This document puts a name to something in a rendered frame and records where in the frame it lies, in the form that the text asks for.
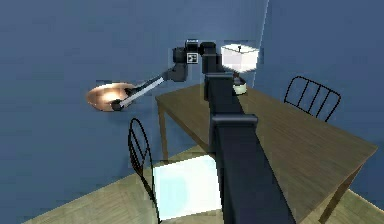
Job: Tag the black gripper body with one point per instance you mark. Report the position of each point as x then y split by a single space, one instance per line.
179 65

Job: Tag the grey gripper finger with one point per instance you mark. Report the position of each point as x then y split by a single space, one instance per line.
143 86
140 95

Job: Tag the copper brown bowl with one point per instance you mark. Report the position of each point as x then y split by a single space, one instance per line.
106 95

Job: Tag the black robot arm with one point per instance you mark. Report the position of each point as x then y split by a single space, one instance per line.
240 146

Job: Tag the white table lamp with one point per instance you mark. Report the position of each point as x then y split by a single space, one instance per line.
240 60

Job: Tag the brown wooden table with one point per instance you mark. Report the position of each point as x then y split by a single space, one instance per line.
286 133

